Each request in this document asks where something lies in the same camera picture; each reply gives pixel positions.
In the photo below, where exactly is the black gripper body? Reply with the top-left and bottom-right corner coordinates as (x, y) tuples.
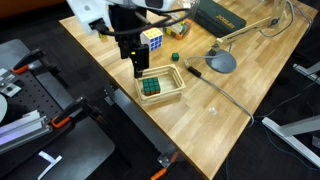
(109, 6), (148, 46)

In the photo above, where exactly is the black-edged Rubik's cube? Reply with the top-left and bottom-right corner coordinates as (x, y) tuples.
(142, 77), (162, 97)

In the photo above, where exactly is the large white-edged Rubik's cube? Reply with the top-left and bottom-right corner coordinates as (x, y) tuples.
(139, 27), (164, 52)

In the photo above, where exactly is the light wooden box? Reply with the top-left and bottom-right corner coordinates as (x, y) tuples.
(133, 63), (187, 107)

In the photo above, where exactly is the multicoloured block puzzle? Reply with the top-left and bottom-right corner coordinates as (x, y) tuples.
(162, 18), (194, 41)

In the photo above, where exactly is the grey metal bar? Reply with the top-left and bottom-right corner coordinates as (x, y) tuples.
(111, 88), (178, 158)

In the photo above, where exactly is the grey round lamp base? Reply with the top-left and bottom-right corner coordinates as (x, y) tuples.
(204, 48), (238, 74)

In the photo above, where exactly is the black clamp with orange pad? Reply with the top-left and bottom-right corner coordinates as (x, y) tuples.
(10, 48), (44, 75)
(49, 96), (103, 129)

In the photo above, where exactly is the dark green zip case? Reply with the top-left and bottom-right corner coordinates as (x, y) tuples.
(193, 0), (248, 38)

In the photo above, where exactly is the black perforated board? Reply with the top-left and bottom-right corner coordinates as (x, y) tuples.
(0, 63), (84, 178)

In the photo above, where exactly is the dark grey platform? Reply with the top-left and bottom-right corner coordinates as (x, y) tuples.
(0, 38), (116, 180)

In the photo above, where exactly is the aluminium extrusion profile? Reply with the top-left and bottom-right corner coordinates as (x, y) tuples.
(0, 109), (54, 154)

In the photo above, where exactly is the grey round disc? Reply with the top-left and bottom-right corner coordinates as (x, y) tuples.
(0, 94), (8, 124)

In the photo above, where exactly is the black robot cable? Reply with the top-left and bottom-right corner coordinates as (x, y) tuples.
(98, 8), (193, 37)

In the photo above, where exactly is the metal table edge bracket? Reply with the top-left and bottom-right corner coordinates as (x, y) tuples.
(157, 151), (176, 168)
(103, 87), (117, 106)

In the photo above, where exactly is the grey lamp cable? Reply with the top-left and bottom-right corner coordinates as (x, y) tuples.
(184, 54), (214, 69)

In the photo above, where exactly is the black cable connector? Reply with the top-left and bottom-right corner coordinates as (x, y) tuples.
(187, 65), (202, 78)

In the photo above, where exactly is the thick grey cable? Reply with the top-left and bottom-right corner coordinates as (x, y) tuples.
(196, 73), (256, 129)

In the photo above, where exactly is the orange-handled clamp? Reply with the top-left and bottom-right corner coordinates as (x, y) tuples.
(149, 156), (183, 180)

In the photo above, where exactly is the small silver metal bracket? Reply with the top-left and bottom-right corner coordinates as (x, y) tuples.
(0, 68), (23, 98)

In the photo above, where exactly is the white bent bracket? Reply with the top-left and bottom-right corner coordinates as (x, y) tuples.
(36, 150), (63, 180)

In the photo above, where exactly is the thin grey cable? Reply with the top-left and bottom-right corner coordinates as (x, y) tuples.
(259, 0), (314, 38)

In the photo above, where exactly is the white table leg frame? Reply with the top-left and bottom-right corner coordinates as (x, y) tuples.
(261, 114), (320, 169)
(292, 61), (320, 83)

